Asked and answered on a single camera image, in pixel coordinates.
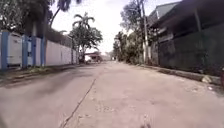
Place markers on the roadside trees and bushes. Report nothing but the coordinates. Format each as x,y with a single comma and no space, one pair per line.
128,46

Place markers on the utility pole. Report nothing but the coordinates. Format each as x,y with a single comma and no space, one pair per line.
145,33

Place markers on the row of trees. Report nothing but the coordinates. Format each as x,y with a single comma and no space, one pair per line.
30,13

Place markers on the dark building with fence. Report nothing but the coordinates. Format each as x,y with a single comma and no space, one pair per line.
190,40

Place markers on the dirt verge with kerb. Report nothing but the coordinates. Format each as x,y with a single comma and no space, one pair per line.
33,71

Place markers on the palm tree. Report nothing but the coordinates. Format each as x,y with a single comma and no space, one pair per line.
85,35

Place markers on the white wall with blue posts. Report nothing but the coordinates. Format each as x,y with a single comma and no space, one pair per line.
50,52

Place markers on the raised concrete kerb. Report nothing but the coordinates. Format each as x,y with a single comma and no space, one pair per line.
180,73

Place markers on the grey concrete road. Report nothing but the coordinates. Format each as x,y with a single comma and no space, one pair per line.
133,96

